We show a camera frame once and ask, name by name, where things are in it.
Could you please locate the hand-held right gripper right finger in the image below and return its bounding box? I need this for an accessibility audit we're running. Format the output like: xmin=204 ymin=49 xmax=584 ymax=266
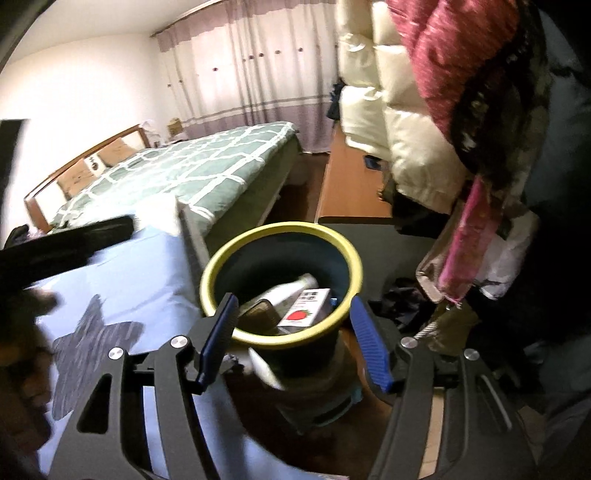
xmin=349 ymin=295 xmax=539 ymax=480

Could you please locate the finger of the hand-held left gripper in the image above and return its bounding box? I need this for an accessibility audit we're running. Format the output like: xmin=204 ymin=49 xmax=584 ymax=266
xmin=0 ymin=216 xmax=136 ymax=291
xmin=0 ymin=119 xmax=29 ymax=250

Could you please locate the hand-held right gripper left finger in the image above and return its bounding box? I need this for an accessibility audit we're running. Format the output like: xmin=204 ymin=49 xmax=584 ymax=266
xmin=39 ymin=293 xmax=241 ymax=480

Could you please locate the pink strawberry milk carton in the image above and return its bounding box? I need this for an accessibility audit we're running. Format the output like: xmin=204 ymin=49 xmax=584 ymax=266
xmin=276 ymin=288 xmax=333 ymax=336

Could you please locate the green white tube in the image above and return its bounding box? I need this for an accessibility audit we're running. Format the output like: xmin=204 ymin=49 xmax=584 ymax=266
xmin=259 ymin=273 xmax=320 ymax=311

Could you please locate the yellow rimmed teal bin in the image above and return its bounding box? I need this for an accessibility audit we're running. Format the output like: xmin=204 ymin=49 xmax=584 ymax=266
xmin=199 ymin=222 xmax=365 ymax=428

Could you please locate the person's left hand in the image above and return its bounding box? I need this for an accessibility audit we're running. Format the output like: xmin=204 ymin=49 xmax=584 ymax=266
xmin=0 ymin=286 xmax=61 ymax=453

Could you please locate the brown pillow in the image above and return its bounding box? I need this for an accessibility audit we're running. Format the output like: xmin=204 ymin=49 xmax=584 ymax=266
xmin=99 ymin=138 xmax=134 ymax=168
xmin=56 ymin=161 xmax=100 ymax=200

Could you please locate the green checked quilt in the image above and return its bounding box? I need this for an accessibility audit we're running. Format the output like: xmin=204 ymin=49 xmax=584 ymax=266
xmin=48 ymin=121 xmax=298 ymax=232

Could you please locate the pink scarf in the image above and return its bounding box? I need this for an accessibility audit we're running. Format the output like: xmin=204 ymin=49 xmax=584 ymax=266
xmin=438 ymin=178 xmax=492 ymax=303

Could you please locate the white plastic bag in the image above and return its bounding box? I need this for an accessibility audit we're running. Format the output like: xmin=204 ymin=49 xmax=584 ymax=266
xmin=480 ymin=231 xmax=532 ymax=296

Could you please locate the wooden desk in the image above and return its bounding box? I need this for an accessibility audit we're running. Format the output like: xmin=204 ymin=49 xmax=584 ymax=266
xmin=314 ymin=124 xmax=398 ymax=224

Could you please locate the wooden bed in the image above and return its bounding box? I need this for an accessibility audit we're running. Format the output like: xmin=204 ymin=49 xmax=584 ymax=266
xmin=24 ymin=121 xmax=305 ymax=241

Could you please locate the cream down jacket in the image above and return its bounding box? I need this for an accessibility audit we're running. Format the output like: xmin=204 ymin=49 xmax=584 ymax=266
xmin=335 ymin=0 xmax=476 ymax=215

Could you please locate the dark clothes pile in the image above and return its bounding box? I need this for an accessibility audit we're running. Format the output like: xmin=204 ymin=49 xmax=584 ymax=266
xmin=327 ymin=82 xmax=345 ymax=121

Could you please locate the dark patterned jacket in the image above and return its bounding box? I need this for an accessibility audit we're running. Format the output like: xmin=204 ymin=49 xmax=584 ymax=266
xmin=457 ymin=0 xmax=591 ymax=352

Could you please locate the pink white curtain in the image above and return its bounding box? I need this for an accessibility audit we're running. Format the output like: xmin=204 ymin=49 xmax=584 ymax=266
xmin=154 ymin=0 xmax=340 ymax=155

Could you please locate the red knitted garment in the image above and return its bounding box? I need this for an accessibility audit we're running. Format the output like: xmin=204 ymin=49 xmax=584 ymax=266
xmin=385 ymin=0 xmax=522 ymax=176

